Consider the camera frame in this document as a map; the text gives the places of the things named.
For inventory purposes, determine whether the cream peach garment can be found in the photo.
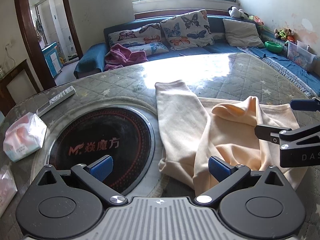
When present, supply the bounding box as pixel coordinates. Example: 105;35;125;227
155;80;299;195

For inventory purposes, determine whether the clear plastic storage box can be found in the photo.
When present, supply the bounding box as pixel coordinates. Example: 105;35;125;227
287;42;318;72

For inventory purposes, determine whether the black round induction cooktop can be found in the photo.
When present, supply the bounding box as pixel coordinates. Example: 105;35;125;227
48;106;155;195

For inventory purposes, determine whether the green bowl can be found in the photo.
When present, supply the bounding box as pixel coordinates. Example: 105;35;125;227
264;41;283;54

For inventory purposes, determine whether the plush toys pile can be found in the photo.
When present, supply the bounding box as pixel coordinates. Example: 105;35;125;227
274;28;295;43

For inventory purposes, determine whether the pink white tissue pack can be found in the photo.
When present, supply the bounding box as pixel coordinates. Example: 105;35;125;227
3;112;47;162

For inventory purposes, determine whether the grey remote control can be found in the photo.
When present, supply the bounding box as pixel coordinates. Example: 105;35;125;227
36;86;75;117

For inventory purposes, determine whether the plain beige cushion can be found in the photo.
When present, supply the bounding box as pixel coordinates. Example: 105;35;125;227
223;18;264;48

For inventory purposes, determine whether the blue corner sofa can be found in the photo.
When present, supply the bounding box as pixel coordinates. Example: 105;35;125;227
74;10;319;95

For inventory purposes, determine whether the panda plush toy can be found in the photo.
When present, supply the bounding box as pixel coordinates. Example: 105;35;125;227
228;7;249;20

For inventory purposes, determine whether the magenta crumpled cloth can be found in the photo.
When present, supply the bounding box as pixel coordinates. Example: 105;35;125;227
104;44;148;71

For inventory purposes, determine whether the butterfly cushion right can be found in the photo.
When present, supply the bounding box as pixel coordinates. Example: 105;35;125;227
160;9;214;51

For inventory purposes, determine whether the butterfly cushion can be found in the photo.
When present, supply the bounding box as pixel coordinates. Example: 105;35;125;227
107;23;169;56
160;9;214;51

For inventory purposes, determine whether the blue white small cabinet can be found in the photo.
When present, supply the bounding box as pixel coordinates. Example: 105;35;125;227
42;42;62;78

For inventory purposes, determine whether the butterfly cushion left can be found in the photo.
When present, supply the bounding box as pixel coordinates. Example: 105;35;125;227
107;23;169;56

